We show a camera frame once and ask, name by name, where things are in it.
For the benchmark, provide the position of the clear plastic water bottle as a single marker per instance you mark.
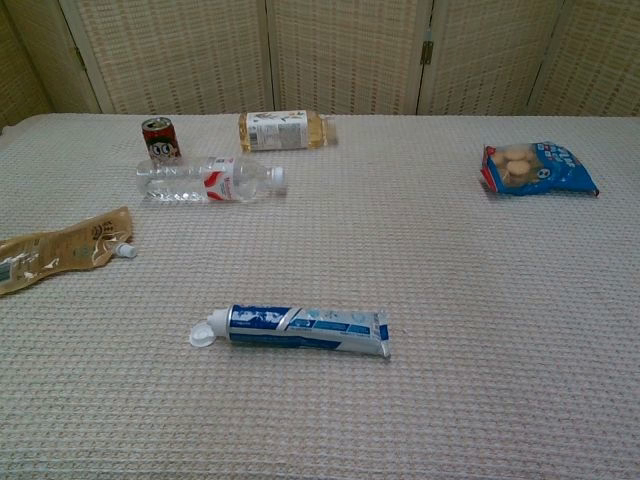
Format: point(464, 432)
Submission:
point(185, 180)

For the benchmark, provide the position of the brown spout pouch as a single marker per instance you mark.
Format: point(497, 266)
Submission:
point(55, 250)

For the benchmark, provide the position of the red cartoon soda can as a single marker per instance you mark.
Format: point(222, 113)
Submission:
point(162, 142)

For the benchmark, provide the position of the yellow tea bottle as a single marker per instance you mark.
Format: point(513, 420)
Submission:
point(275, 131)

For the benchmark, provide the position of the blue cookie bag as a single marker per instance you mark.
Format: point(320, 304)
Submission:
point(550, 172)

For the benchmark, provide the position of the woven folding screen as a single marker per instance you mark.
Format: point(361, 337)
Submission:
point(340, 55)

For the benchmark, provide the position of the beige woven tablecloth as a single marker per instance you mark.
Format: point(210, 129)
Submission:
point(400, 250)

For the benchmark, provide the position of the blue white tube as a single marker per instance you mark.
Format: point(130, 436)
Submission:
point(305, 327)

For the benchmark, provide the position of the brass screen hinge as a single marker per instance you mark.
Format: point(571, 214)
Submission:
point(426, 52)

